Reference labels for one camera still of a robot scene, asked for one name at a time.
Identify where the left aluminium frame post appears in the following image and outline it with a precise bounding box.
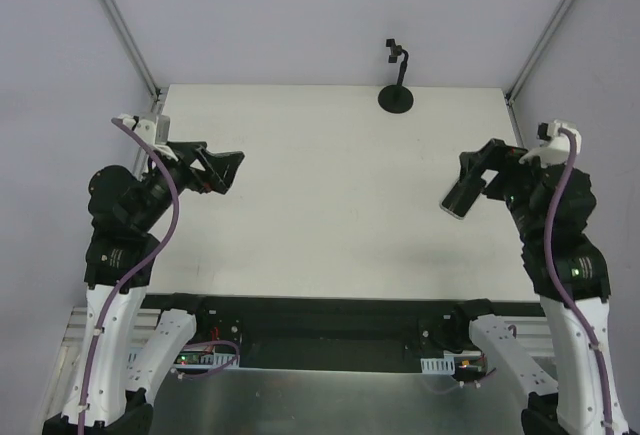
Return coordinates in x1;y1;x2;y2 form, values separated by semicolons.
98;0;161;100

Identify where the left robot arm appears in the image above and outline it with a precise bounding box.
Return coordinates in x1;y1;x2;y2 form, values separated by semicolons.
42;142;245;434

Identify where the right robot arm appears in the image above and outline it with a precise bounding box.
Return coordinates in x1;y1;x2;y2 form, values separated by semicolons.
441;129;633;434

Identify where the white cable duct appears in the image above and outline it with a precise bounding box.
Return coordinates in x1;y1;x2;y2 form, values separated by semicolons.
127;349;240;371
420;355;456;376

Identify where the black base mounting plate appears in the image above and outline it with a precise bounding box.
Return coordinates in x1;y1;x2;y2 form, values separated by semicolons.
142;294;543;373

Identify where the right aluminium frame post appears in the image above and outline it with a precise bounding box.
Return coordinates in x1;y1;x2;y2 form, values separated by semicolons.
505;0;577;106

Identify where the black phone stand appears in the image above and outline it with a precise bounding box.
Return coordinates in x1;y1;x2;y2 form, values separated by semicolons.
378;38;414;114

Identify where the right white cable duct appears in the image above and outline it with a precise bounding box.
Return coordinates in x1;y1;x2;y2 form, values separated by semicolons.
420;355;456;376

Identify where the left white cable duct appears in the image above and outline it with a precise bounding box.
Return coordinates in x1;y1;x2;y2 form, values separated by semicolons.
127;349;240;371

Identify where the aluminium front rail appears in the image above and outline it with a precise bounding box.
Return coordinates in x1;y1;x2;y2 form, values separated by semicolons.
64;304;166;351

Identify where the black smartphone clear case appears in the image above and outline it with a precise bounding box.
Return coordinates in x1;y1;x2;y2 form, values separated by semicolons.
440;178;486;220

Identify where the aluminium frame post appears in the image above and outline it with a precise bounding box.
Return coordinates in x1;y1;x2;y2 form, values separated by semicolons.
505;0;577;106
98;0;161;100

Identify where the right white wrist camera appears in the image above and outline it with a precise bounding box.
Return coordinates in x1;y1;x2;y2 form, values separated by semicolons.
519;119;582;168

